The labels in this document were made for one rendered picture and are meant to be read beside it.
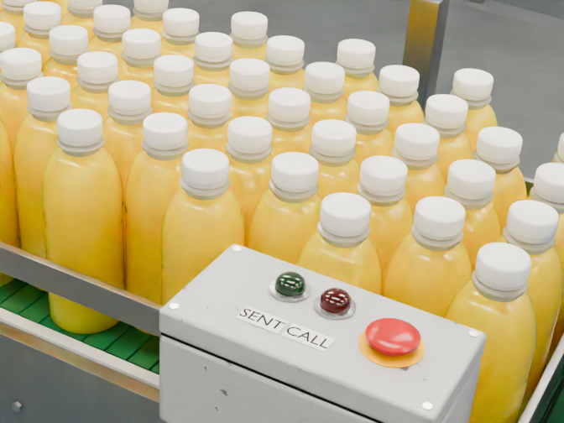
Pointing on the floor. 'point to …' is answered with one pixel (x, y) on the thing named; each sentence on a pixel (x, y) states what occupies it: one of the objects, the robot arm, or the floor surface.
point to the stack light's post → (425, 44)
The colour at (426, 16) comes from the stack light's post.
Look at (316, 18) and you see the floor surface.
